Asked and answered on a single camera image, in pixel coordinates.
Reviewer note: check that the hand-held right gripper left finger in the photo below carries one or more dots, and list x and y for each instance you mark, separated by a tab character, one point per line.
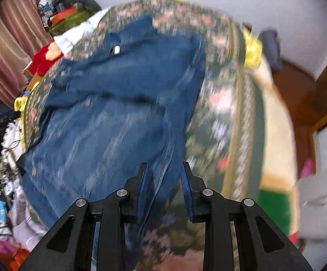
142	197

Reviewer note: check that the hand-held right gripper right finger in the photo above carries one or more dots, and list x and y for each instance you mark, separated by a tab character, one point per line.
186	197

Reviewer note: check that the blue denim jacket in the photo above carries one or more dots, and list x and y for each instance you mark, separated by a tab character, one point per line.
109	118

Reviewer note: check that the pile of clothes and boxes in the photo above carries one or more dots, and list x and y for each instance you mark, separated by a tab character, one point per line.
53	1

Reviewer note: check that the floral bed blanket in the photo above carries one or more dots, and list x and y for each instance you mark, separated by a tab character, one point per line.
217	118

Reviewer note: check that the cream and green quilt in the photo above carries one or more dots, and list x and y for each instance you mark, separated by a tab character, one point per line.
276	132

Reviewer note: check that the white heart-print sliding door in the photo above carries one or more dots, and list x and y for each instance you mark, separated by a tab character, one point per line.
321	203

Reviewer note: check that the red plush toy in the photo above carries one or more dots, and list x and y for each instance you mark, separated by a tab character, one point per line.
43	59

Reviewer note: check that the dark grey cloth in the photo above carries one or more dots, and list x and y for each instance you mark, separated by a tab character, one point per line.
270	48

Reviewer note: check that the light blue shirt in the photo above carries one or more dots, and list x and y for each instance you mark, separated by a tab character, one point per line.
78	32

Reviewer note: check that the green box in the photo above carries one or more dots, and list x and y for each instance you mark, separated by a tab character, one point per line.
73	22

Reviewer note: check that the orange box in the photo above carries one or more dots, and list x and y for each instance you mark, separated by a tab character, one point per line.
63	15

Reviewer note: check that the striped brown curtain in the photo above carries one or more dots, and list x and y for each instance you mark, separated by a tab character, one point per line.
8	48

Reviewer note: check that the grey neck pillow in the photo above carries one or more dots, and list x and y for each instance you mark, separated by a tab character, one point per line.
87	1

